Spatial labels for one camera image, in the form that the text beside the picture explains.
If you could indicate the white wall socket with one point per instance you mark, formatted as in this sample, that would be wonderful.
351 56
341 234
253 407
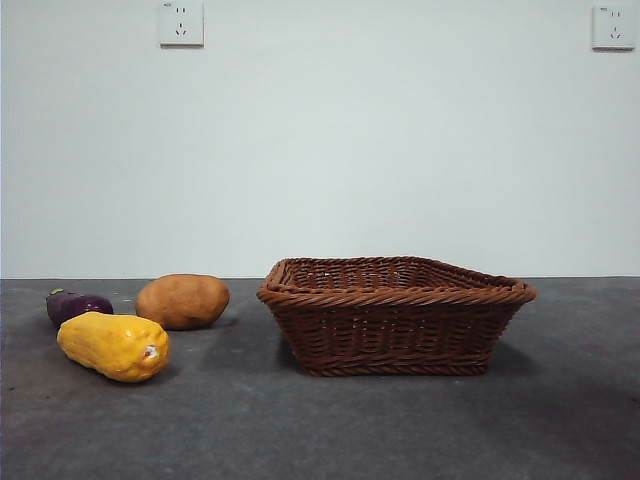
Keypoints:
613 27
181 25

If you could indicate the brown potato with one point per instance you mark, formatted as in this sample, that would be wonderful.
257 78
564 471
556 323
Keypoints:
185 300

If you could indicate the brown wicker basket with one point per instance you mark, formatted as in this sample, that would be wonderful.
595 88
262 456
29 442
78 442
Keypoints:
395 330

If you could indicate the purple eggplant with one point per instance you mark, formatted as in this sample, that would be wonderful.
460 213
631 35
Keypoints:
67 305

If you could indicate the yellow corn cob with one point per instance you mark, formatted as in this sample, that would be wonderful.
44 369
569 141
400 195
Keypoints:
107 345

